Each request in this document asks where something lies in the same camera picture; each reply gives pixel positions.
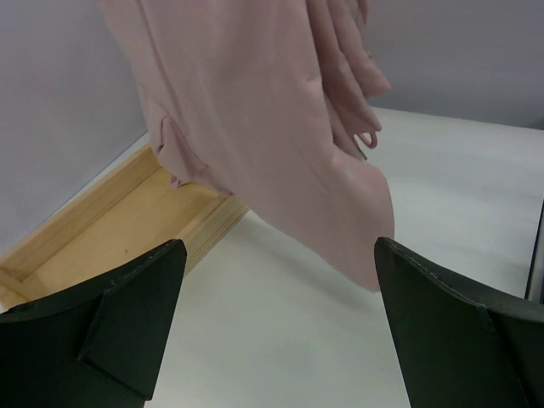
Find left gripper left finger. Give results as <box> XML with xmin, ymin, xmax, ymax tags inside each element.
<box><xmin>1</xmin><ymin>239</ymin><xmax>187</xmax><ymax>407</ymax></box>

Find wooden clothes rack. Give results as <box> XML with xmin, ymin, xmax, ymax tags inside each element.
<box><xmin>1</xmin><ymin>147</ymin><xmax>248</xmax><ymax>309</ymax></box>

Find pink trousers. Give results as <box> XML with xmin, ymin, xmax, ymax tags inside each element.
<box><xmin>100</xmin><ymin>1</ymin><xmax>394</xmax><ymax>292</ymax></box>

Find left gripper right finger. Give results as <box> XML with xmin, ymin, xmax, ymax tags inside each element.
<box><xmin>374</xmin><ymin>238</ymin><xmax>543</xmax><ymax>407</ymax></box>

